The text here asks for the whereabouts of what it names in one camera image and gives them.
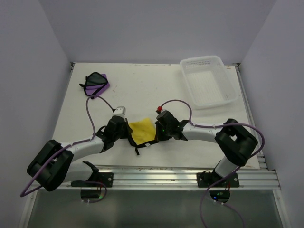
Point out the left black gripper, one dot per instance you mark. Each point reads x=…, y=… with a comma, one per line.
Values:
x=127, y=128

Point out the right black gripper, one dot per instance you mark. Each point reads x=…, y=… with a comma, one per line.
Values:
x=158, y=136

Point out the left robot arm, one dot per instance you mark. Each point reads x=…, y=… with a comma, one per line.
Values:
x=53, y=165

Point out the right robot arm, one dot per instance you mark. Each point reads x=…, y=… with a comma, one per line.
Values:
x=236, y=142

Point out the purple grey towel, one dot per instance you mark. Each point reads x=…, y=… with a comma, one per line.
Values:
x=95, y=84

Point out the white plastic basket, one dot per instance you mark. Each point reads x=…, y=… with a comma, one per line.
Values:
x=208, y=82

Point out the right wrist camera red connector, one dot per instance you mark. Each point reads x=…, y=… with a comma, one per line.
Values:
x=159, y=109

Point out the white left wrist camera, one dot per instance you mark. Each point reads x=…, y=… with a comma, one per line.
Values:
x=119, y=111

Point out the aluminium mounting rail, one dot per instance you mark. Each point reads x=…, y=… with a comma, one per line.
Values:
x=156, y=178

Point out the left black base bracket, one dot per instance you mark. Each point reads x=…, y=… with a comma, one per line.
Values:
x=105, y=178

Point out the black base bracket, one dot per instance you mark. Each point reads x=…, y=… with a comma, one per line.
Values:
x=207, y=178
x=105, y=178

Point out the right black base bracket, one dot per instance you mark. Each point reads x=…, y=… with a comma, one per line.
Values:
x=207, y=178

